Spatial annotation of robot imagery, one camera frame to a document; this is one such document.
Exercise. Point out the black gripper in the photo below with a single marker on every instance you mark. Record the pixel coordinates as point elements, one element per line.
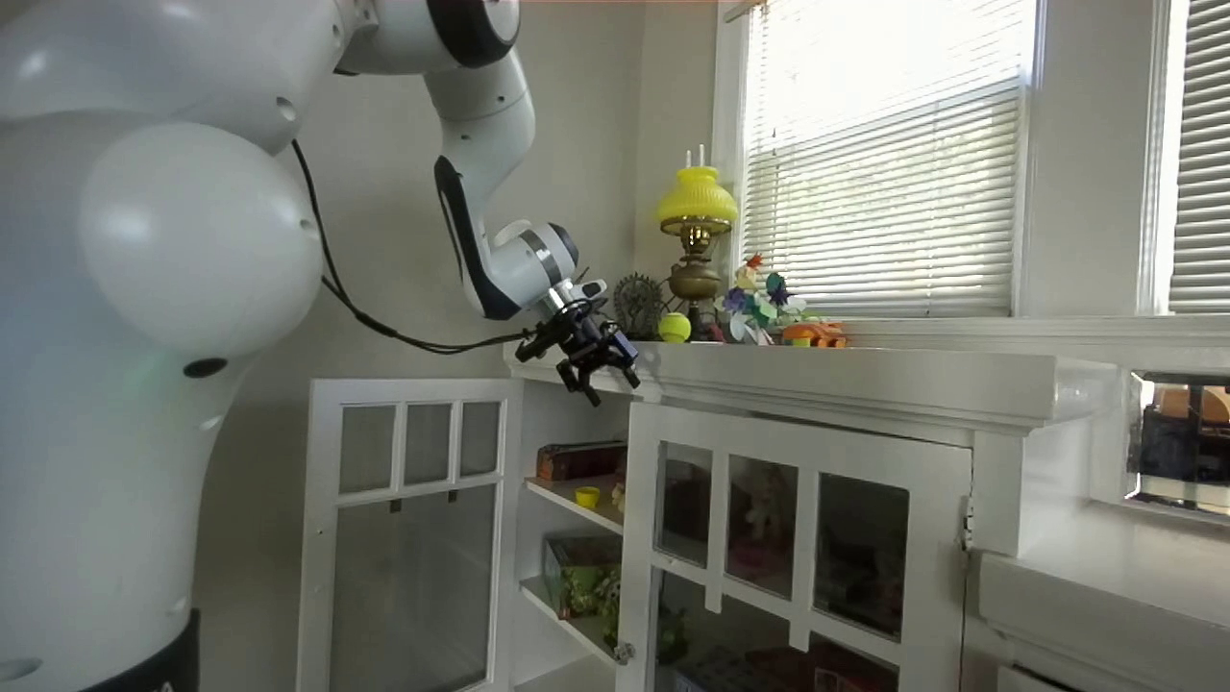
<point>578,336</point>

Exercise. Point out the white glass cabinet door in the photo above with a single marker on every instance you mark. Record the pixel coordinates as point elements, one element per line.
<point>315,539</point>
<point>638,539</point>

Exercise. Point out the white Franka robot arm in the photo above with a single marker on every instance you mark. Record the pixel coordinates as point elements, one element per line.
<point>168,233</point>

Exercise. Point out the white shelf cabinet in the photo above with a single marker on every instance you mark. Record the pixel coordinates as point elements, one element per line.
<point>832,384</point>

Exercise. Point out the dark spiky plant decoration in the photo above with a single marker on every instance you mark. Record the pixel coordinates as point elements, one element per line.
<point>638,305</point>

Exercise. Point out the yellow-green ball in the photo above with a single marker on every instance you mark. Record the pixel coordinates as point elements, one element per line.
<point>674,329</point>

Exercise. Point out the pale yellow plush toy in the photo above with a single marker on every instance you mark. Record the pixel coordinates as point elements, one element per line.
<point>602,498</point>

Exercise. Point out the colourful toys on counter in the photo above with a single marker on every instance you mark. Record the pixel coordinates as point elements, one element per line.
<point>753,301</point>

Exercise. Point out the yellow shade brass lamp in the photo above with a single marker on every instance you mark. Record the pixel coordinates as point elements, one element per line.
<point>697,204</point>

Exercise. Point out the small orange toy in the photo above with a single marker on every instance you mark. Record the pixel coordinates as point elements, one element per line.
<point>812,336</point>

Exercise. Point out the white window blind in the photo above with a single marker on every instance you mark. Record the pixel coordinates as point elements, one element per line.
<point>885,155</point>
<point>1199,155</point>

